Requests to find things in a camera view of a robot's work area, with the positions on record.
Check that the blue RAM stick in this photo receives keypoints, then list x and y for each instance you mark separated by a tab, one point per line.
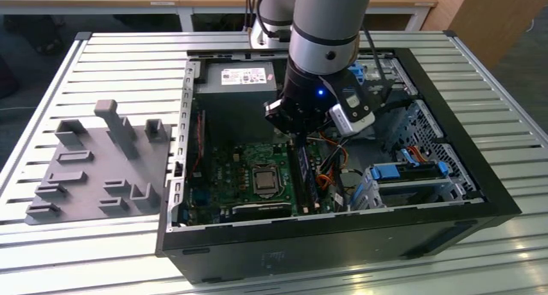
305	166

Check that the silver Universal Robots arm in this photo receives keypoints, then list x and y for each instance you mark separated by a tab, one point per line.
325	25

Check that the black empty RAM slot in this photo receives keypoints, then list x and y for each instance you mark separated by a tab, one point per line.
296	179

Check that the grey power supply unit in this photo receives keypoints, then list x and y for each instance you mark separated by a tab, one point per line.
236	109

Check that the blue disk carrier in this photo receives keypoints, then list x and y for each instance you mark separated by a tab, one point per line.
385	172
357	72

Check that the grey metal drive cage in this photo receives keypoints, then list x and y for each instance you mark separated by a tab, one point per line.
400	83

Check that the CPU socket with silver CPU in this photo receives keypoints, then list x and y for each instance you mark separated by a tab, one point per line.
265	181

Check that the green motherboard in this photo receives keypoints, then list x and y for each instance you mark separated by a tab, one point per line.
240	179

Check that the black graphics card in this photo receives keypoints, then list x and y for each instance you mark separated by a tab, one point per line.
261	210

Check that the grey metal disk bay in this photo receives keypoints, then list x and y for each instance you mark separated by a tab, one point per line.
420	189

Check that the black open PC case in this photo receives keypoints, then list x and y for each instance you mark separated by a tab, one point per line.
325	243

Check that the wooden cabinet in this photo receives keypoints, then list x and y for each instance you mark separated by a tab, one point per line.
492	19

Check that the grey plastic parts rack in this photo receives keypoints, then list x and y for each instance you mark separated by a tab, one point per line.
94	179

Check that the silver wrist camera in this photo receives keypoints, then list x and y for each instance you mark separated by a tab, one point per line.
353	122

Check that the wood top desk white frame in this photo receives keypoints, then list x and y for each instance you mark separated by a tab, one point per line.
129	1

